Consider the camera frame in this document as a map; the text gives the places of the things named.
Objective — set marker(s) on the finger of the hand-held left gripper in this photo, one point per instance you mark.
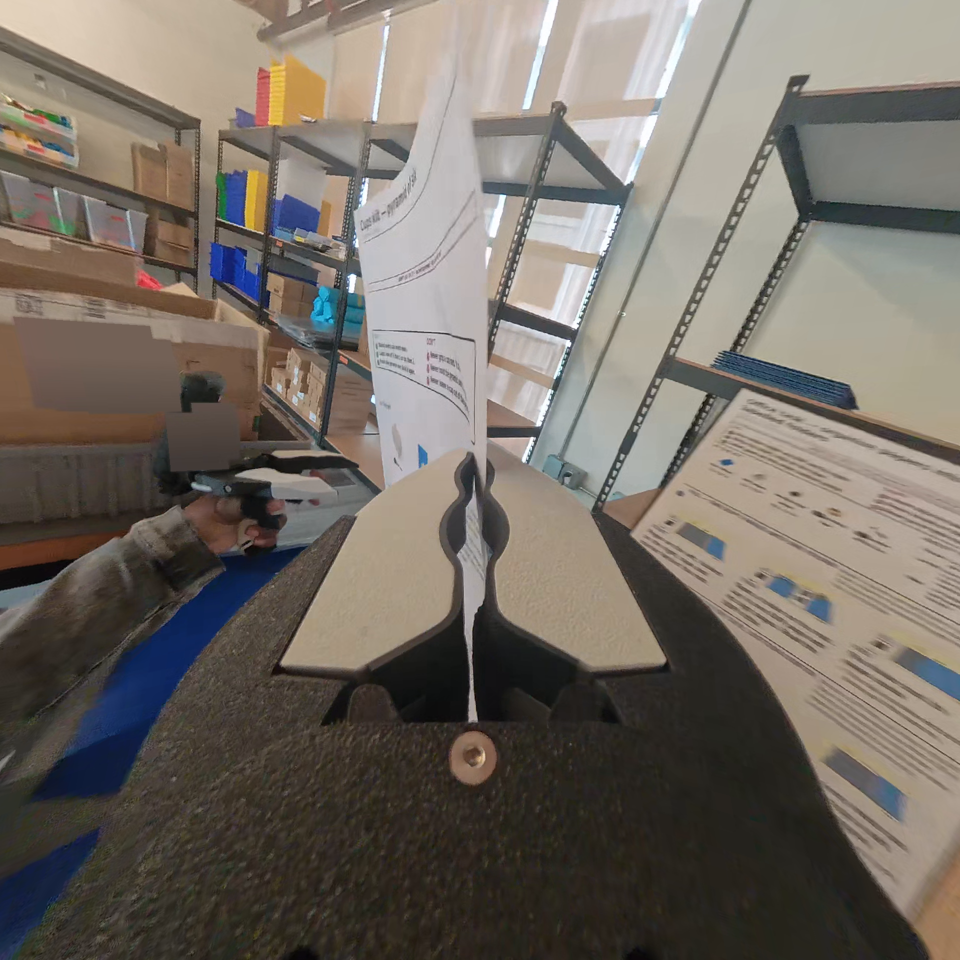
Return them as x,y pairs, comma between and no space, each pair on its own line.
296,455
300,487

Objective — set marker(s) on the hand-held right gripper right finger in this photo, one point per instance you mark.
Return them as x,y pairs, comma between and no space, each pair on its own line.
570,585

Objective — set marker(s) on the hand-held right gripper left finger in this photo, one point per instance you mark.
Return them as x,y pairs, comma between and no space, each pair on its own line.
390,570

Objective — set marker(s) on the printed white paper sheet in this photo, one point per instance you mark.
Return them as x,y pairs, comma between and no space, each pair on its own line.
420,300

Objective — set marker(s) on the person's left forearm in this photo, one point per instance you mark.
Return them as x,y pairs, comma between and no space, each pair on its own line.
90,600

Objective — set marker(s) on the wooden desk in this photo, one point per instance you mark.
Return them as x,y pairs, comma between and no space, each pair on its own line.
630,510

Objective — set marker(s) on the person's left hand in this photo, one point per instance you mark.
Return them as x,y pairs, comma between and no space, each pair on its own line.
217,525

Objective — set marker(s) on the stack of small cardboard boxes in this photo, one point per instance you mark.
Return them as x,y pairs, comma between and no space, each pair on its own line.
315,390

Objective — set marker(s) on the grey electrical junction box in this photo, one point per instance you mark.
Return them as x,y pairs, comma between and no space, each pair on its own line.
564,471

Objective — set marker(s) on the large cardboard box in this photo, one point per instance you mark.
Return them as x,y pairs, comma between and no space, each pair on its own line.
225,360

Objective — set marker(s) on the teal plastic parts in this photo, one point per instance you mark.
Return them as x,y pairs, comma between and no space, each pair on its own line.
337,306

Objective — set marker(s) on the grey ribbed bin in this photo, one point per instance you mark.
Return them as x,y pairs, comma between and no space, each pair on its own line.
75,480

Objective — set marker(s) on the stack of blue bins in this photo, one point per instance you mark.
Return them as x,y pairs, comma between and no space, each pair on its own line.
296,214
232,270

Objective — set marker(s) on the blue mat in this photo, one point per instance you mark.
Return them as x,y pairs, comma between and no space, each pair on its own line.
142,690

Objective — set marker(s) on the printed instruction sheet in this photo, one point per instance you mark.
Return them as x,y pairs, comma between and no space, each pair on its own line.
825,562

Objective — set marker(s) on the stack of yellow bins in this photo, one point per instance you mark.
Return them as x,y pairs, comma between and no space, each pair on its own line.
296,94
256,199

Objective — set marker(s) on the stack of blue sheets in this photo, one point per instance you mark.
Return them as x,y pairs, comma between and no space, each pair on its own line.
787,382

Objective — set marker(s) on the clear plastic bin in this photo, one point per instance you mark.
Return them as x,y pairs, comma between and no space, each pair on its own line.
105,221

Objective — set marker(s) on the black metal shelf rack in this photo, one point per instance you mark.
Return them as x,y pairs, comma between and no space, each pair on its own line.
877,109
525,135
112,90

